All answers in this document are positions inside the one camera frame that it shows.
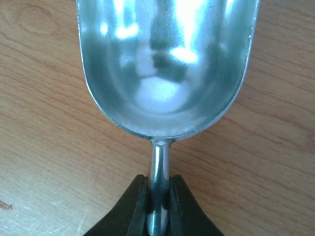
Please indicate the silver metal scoop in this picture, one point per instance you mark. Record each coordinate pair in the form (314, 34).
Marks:
(165, 70)

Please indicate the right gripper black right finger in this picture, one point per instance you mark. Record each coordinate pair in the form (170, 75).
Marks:
(186, 217)

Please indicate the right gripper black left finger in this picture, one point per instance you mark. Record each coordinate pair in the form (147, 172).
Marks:
(128, 216)

